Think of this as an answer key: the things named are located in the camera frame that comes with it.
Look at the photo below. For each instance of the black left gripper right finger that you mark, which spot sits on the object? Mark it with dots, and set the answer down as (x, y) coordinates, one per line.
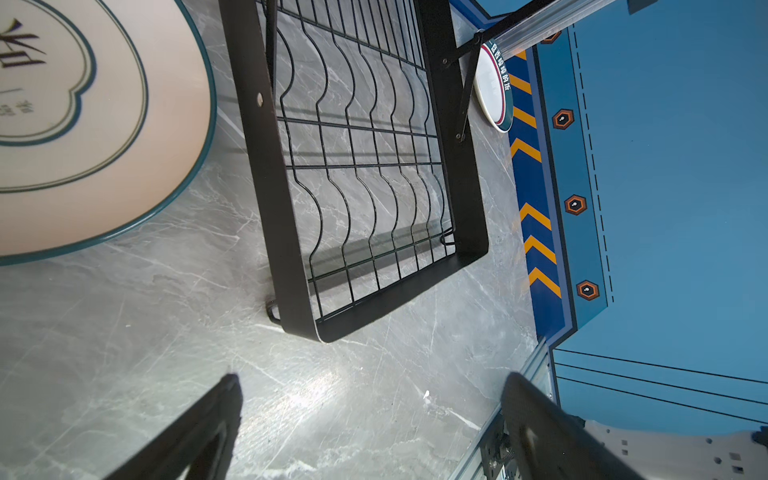
(549, 444)

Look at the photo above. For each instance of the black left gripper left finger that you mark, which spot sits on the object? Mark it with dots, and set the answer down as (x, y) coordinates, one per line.
(197, 445)

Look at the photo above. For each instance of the white flower outline plate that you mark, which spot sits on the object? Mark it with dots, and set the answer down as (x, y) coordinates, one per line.
(108, 112)

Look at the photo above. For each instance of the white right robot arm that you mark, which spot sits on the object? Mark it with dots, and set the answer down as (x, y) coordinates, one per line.
(653, 455)

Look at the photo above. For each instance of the green rimmed white plate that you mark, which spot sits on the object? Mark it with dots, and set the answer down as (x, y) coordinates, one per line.
(493, 87)

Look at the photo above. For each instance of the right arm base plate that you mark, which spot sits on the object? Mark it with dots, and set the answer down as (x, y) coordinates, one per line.
(493, 450)

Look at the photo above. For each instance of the aluminium front rail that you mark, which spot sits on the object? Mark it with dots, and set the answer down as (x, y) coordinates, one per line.
(537, 370)

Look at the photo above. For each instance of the black wire dish rack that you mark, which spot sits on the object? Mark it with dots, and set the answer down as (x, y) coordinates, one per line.
(376, 175)

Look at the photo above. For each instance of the aluminium corner post right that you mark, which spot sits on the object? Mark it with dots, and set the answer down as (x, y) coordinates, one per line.
(538, 20)

